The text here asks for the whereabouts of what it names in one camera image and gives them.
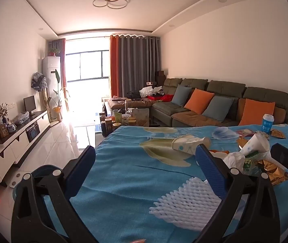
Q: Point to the grey and orange curtain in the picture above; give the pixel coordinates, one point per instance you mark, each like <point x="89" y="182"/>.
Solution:
<point x="62" y="63"/>

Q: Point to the small potted plant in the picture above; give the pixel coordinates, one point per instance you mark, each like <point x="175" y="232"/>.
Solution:
<point x="54" y="52"/>

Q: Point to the orange snack wrapper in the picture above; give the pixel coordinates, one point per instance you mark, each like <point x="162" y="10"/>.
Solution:
<point x="241" y="142"/>

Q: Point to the brown ottoman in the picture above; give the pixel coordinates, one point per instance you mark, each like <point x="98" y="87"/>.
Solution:
<point x="120" y="104"/>

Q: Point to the clear plastic lid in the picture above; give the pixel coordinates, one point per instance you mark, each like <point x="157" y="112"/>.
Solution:
<point x="223" y="133"/>

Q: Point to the paper cup blue dot print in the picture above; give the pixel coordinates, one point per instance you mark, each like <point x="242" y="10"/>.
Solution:
<point x="187" y="145"/>

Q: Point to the orange cushion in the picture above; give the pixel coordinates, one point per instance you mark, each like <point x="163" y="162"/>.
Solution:
<point x="256" y="112"/>
<point x="198" y="101"/>

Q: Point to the wall socket plate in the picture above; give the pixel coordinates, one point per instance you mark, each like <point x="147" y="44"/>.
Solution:
<point x="11" y="105"/>

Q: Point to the red cloth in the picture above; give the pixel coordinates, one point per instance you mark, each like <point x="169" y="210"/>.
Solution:
<point x="166" y="98"/>

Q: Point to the dark wooden cabinet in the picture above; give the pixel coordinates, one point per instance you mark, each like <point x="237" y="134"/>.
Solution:
<point x="160" y="77"/>

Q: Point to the white foam fruit net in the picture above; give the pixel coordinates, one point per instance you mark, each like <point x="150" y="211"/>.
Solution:
<point x="187" y="205"/>

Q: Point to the white tissue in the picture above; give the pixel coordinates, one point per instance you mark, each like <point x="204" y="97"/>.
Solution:
<point x="234" y="160"/>

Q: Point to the white bathroom scale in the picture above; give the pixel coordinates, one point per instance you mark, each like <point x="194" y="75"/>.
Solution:
<point x="16" y="181"/>

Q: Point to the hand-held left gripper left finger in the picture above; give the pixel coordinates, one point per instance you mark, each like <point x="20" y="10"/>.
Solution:
<point x="83" y="164"/>

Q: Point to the white clothes pile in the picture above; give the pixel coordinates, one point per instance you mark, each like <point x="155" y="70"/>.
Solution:
<point x="147" y="91"/>

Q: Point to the pink snack packet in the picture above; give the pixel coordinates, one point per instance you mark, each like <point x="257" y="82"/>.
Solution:
<point x="245" y="132"/>

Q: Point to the blue white drink cup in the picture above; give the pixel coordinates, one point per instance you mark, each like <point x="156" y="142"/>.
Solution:
<point x="268" y="124"/>

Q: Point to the orange peel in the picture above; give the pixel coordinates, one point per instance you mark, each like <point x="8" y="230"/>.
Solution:
<point x="218" y="153"/>

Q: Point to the teal trash bin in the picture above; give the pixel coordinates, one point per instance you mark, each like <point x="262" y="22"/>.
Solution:
<point x="42" y="170"/>

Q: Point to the white TV cabinet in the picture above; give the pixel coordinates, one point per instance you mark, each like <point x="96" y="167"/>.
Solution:
<point x="15" y="146"/>

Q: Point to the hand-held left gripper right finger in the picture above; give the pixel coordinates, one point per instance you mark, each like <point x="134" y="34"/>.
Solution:
<point x="209" y="172"/>

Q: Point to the green snack wrapper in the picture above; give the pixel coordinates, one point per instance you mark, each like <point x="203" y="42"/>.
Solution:
<point x="250" y="164"/>

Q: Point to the picture frame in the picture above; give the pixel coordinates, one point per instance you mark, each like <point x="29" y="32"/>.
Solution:
<point x="3" y="130"/>

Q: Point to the large gold snack wrapper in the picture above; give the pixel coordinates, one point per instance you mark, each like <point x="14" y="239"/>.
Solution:
<point x="273" y="173"/>

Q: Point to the blue white porcelain jar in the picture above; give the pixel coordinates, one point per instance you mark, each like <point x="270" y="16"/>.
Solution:
<point x="11" y="127"/>

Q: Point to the group of jars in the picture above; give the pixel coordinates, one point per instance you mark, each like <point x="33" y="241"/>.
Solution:
<point x="116" y="126"/>

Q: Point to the vase with branches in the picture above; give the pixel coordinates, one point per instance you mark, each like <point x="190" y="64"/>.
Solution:
<point x="3" y="112"/>

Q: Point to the patterned paper bag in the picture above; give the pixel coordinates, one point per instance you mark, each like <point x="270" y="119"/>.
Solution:
<point x="142" y="117"/>

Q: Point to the blue printed table cloth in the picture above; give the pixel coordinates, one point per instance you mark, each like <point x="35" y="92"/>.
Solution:
<point x="133" y="182"/>

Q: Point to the window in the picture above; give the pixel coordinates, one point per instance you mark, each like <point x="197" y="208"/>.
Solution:
<point x="88" y="65"/>

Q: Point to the green sofa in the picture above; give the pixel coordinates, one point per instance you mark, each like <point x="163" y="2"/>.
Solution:
<point x="265" y="93"/>

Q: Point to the glass coffee table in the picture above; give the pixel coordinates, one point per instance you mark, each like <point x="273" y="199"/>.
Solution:
<point x="97" y="129"/>

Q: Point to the tall leafy plant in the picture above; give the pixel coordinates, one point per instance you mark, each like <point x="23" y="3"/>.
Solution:
<point x="58" y="98"/>

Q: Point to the blue cushion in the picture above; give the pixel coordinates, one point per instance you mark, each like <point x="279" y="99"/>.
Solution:
<point x="180" y="95"/>
<point x="217" y="108"/>

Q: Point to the clear plastic bag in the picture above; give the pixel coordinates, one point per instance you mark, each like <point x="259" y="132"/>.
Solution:
<point x="22" y="118"/>

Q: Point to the small gold wrapper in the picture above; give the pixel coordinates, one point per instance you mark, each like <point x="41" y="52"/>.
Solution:
<point x="277" y="134"/>

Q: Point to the white standing air conditioner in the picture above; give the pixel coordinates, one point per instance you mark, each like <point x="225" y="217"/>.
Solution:
<point x="50" y="81"/>

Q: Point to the black monitor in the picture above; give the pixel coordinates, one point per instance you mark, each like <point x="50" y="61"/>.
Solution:
<point x="29" y="103"/>

